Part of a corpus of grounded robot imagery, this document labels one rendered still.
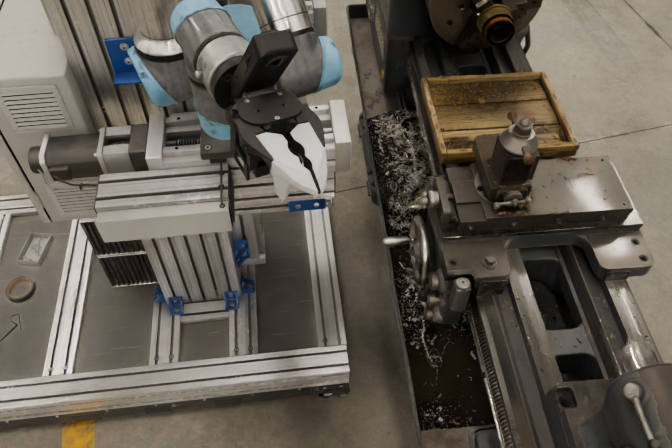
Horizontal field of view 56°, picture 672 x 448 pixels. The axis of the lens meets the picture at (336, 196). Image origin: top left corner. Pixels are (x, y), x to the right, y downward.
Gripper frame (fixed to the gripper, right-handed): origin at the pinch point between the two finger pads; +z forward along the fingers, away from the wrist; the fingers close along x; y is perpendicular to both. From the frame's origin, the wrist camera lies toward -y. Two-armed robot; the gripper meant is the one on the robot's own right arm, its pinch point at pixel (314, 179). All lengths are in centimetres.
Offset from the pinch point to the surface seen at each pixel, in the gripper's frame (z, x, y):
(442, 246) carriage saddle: -22, -50, 61
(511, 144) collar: -25, -62, 36
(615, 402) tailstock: 25, -46, 44
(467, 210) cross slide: -25, -57, 55
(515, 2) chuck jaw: -68, -98, 34
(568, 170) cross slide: -23, -84, 50
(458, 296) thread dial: -12, -49, 66
